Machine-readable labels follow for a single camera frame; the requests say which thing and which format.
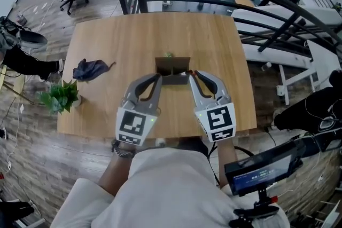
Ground person's left forearm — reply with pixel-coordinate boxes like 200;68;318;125
98;145;136;197

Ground dark blue cloth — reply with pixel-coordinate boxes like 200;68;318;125
72;58;116;82

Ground dark brown box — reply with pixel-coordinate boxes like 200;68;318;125
155;56;191;85

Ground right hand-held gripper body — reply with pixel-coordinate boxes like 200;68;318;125
194;93;236;143

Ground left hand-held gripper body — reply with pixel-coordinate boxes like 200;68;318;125
115;95;162;146

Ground person's dark trousers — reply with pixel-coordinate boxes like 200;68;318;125
176;137;209;160

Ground black cable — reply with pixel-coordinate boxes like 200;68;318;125
207;141;255;186

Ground green potted plant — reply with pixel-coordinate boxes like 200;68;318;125
36;78;83;115

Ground yellow round stool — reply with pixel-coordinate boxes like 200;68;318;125
0;64;37;105

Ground round wooden table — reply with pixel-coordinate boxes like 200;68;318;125
234;0;257;8

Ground plastic bottle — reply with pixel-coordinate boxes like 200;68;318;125
15;12;28;26

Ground person's white shirt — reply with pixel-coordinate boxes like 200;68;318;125
49;147;291;228

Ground person's right forearm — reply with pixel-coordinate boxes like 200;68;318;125
216;138;238;188

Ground white desk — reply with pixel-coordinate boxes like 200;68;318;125
242;43;320;105

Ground black chest monitor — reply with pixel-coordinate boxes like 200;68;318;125
223;139;306;197

